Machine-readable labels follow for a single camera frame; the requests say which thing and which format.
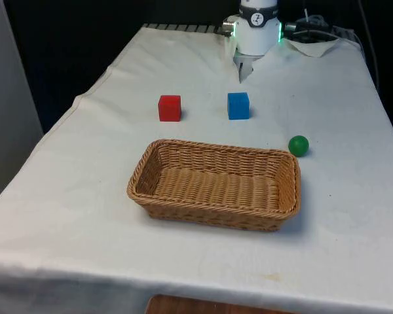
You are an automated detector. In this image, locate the grey cable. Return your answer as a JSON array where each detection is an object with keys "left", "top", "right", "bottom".
[{"left": 358, "top": 0, "right": 381, "bottom": 90}]

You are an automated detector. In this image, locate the red cube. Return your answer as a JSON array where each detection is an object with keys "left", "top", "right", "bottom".
[{"left": 158, "top": 95, "right": 182, "bottom": 122}]

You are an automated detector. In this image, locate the black cable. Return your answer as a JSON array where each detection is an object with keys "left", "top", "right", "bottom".
[{"left": 286, "top": 27, "right": 341, "bottom": 39}]

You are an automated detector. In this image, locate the wicker basket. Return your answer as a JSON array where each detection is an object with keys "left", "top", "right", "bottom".
[{"left": 126, "top": 139, "right": 302, "bottom": 232}]

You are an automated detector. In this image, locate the green ball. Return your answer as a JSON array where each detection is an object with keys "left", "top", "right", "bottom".
[{"left": 288, "top": 135, "right": 310, "bottom": 158}]

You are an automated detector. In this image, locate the blue cube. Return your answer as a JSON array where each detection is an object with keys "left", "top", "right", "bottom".
[{"left": 227, "top": 92, "right": 251, "bottom": 121}]

